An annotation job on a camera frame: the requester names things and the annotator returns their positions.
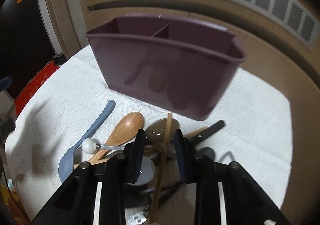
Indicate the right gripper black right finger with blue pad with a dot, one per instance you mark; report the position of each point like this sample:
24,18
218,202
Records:
200,169

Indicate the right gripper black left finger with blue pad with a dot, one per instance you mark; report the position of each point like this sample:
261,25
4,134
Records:
114,175

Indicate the black handled brown spoon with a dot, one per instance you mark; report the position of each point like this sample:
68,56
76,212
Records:
200,135

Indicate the wooden spoon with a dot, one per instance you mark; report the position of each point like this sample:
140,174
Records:
124,131

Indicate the translucent brown plastic spoon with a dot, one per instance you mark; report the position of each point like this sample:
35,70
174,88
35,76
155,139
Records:
154,134

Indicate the wooden chopstick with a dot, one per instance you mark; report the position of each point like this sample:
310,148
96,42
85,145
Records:
160,174

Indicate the blue-grey silicone spoon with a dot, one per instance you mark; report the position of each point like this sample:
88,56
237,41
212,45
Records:
66,163

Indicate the white plastic spoon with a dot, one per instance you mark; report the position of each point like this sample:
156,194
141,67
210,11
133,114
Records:
147,172

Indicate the stainless steel spoon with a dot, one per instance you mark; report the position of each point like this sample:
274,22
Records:
171,152

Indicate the white textured table cloth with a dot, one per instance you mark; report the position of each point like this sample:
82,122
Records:
258,128

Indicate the purple plastic utensil caddy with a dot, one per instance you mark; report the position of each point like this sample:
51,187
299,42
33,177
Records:
179,64

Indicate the red box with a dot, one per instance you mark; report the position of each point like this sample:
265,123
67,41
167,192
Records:
33,86

